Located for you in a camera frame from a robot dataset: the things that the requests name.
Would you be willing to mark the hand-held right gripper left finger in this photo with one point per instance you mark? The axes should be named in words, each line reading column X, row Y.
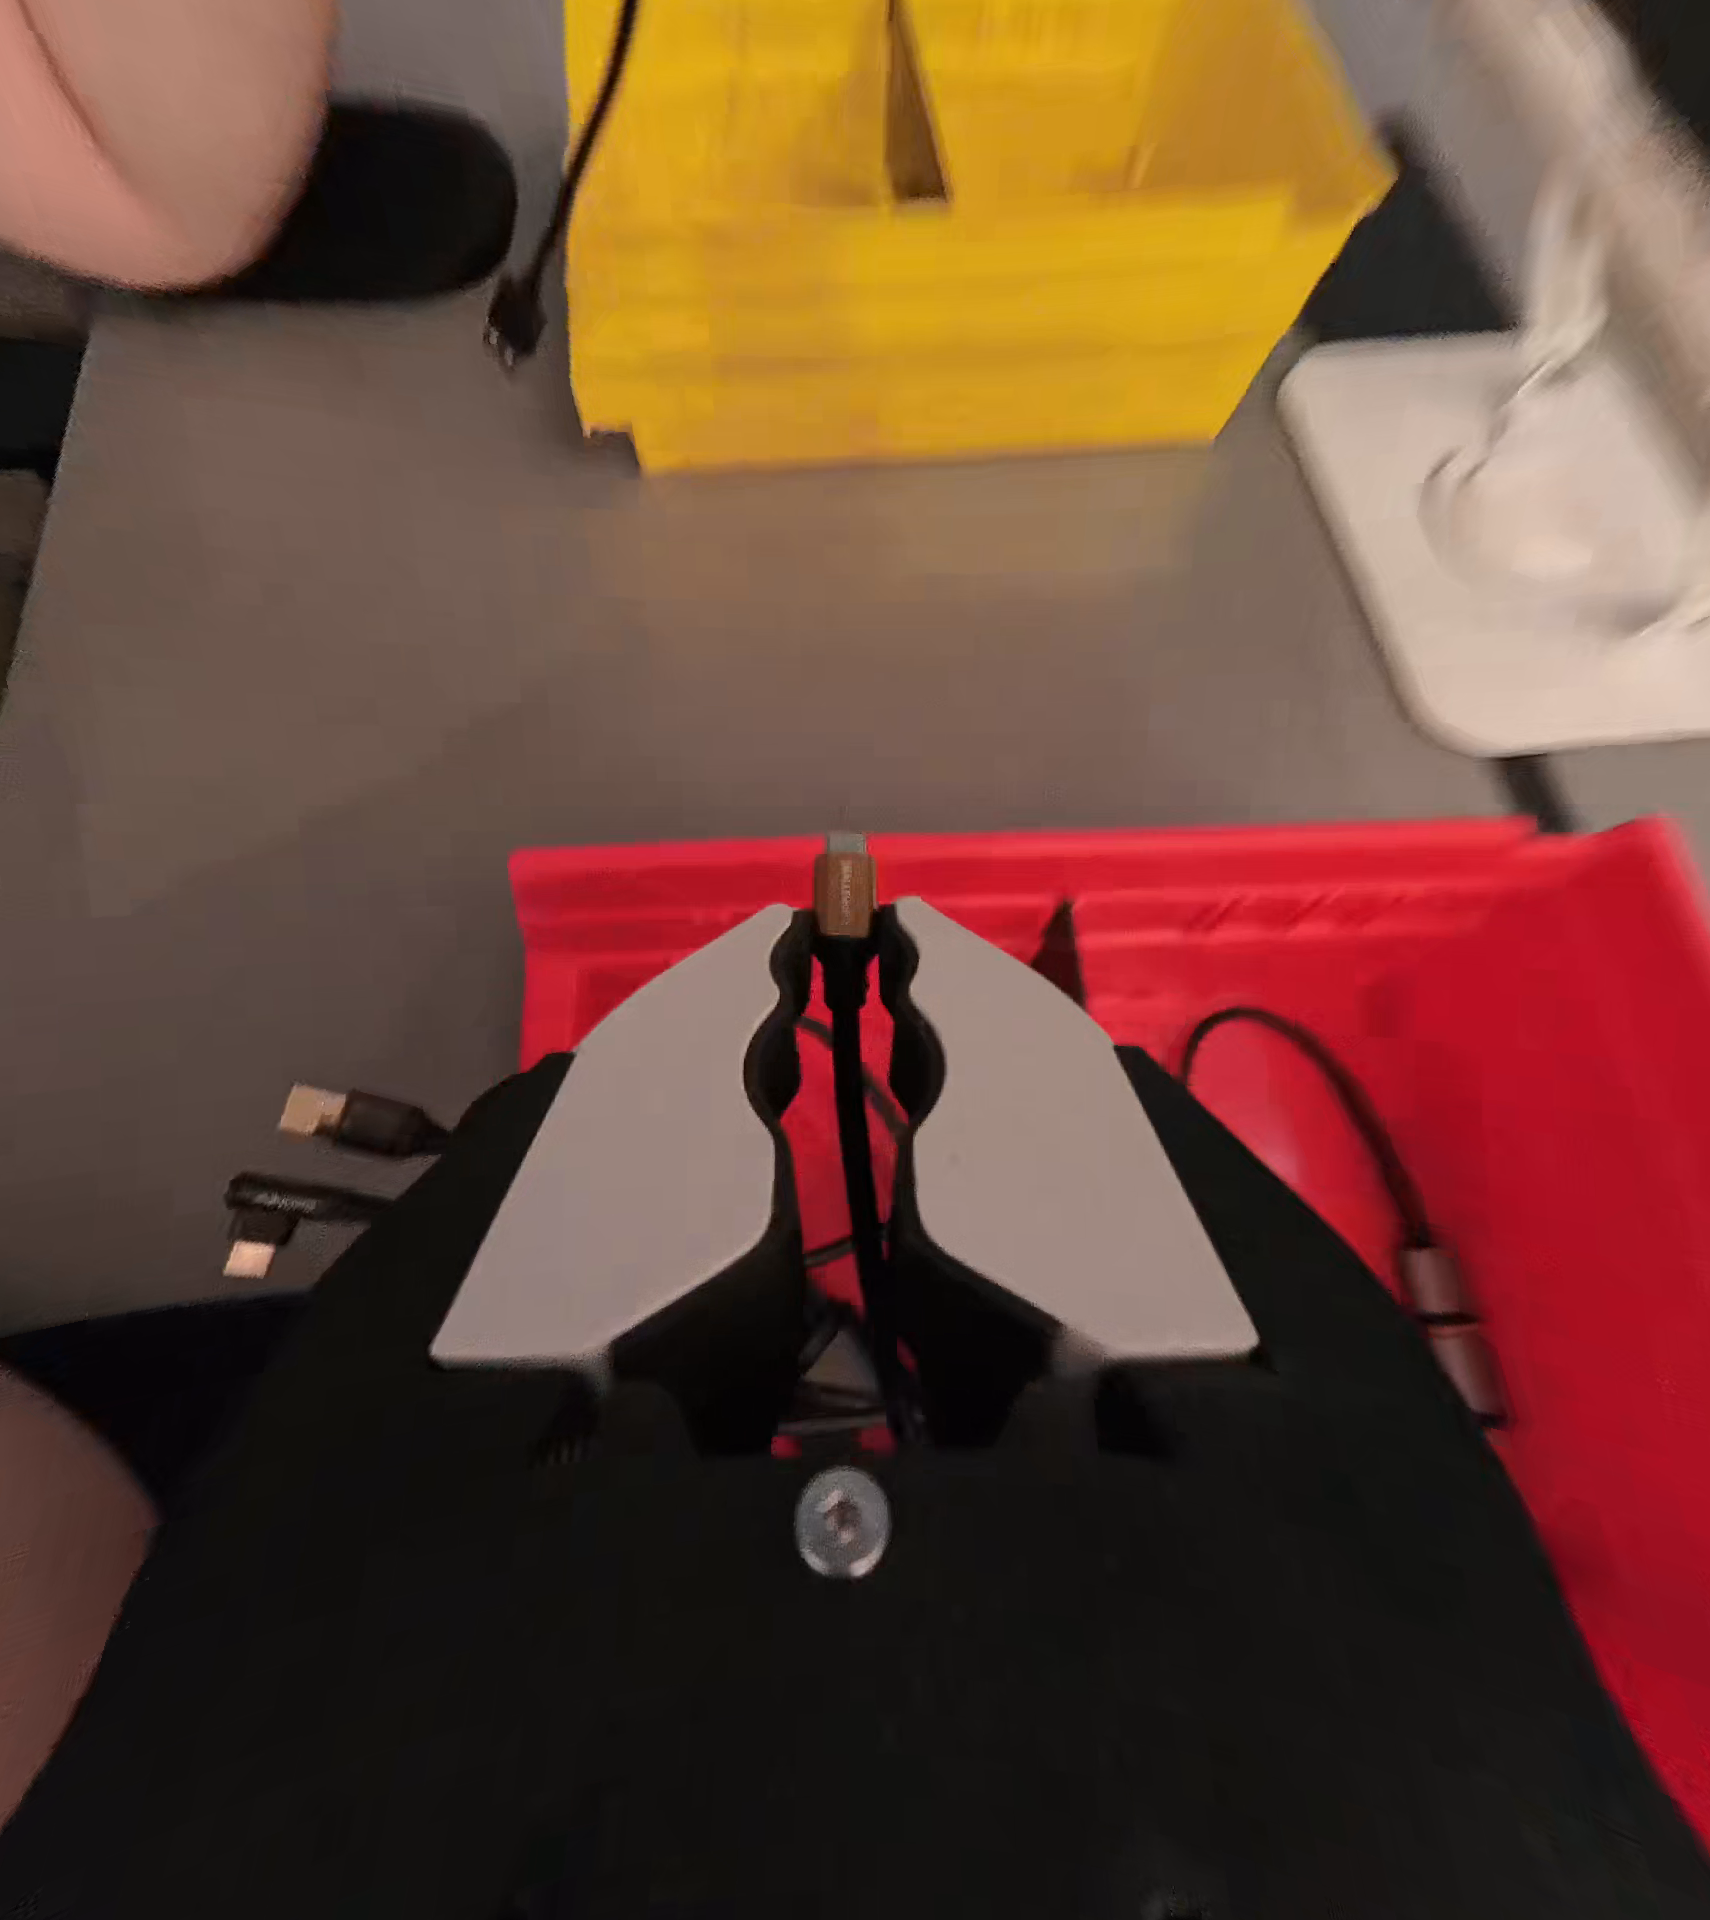
column 645, row 1170

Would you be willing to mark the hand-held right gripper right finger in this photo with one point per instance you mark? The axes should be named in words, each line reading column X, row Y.
column 1065, row 1184

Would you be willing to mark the dark grey usb hub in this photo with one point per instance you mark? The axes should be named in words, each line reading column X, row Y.
column 513, row 323
column 1441, row 1290

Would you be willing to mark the yellow storage bin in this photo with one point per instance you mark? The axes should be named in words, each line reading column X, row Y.
column 945, row 330

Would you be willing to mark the red storage bin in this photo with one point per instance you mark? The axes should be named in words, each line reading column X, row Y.
column 1620, row 1125

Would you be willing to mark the person's left forearm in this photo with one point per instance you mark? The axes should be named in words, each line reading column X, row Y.
column 74, row 120

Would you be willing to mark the black bin divider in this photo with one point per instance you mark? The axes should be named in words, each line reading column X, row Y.
column 1063, row 961
column 919, row 135

